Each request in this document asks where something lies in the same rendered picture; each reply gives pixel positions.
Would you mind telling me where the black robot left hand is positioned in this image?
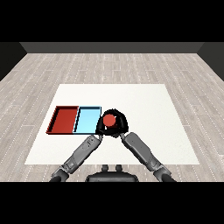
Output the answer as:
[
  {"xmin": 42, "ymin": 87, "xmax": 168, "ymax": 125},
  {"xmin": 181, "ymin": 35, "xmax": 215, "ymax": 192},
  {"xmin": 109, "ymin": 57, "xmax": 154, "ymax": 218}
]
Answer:
[{"xmin": 95, "ymin": 109, "xmax": 112, "ymax": 138}]

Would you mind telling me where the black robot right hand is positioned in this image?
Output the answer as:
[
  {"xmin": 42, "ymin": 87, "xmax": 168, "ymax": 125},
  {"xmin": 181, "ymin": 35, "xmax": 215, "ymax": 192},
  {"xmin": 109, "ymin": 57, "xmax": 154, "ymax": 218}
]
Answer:
[{"xmin": 108, "ymin": 108, "xmax": 130, "ymax": 139}]

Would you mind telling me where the small red can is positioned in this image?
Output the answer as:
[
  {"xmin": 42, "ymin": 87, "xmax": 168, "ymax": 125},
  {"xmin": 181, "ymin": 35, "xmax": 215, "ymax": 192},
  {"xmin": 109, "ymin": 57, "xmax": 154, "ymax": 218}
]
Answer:
[{"xmin": 102, "ymin": 114, "xmax": 118, "ymax": 129}]

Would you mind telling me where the shallow light blue open box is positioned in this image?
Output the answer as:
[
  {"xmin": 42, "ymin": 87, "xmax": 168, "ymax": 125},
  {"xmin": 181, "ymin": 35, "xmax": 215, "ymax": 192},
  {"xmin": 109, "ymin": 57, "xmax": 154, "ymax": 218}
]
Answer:
[{"xmin": 72, "ymin": 105, "xmax": 102, "ymax": 135}]

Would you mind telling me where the shallow red open box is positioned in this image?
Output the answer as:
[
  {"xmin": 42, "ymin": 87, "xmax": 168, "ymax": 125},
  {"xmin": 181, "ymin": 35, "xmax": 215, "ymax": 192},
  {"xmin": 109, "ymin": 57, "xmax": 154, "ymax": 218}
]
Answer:
[{"xmin": 45, "ymin": 105, "xmax": 80, "ymax": 136}]

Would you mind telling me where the dark grey robot body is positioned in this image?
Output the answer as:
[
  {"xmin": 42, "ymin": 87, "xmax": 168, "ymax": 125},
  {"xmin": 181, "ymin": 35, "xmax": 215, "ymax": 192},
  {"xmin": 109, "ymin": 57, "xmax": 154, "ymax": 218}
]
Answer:
[{"xmin": 85, "ymin": 164, "xmax": 140, "ymax": 183}]

